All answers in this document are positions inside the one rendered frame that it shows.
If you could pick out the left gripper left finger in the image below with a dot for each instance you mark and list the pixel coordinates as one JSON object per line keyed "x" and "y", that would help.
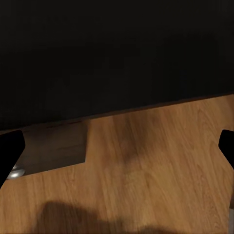
{"x": 11, "y": 146}

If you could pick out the cabinet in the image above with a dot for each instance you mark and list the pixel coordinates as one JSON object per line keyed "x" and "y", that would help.
{"x": 50, "y": 148}

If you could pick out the desk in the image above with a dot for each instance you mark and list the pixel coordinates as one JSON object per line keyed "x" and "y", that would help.
{"x": 64, "y": 61}

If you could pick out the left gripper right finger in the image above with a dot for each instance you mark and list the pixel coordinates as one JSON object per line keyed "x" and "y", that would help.
{"x": 226, "y": 145}

